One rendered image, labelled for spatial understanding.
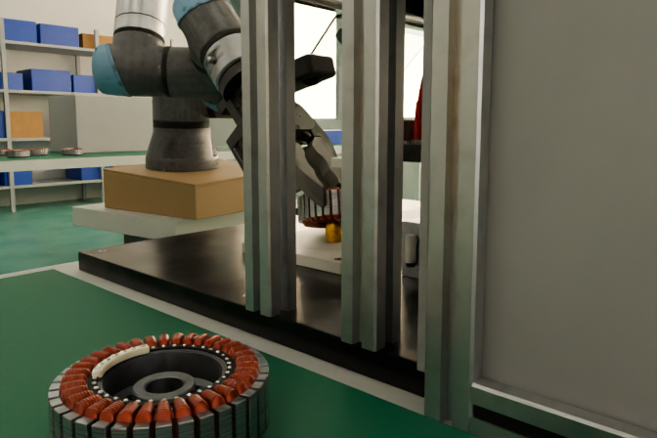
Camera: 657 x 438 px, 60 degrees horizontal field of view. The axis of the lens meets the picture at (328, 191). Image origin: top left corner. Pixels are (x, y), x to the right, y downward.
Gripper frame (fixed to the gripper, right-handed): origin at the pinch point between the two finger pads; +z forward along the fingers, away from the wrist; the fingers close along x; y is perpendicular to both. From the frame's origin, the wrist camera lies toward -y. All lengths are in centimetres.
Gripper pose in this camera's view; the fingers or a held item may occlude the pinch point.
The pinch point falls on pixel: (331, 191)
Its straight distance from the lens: 64.7
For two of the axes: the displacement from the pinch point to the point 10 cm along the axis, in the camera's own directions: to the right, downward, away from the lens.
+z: 5.0, 7.9, -3.6
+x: -6.5, 0.7, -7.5
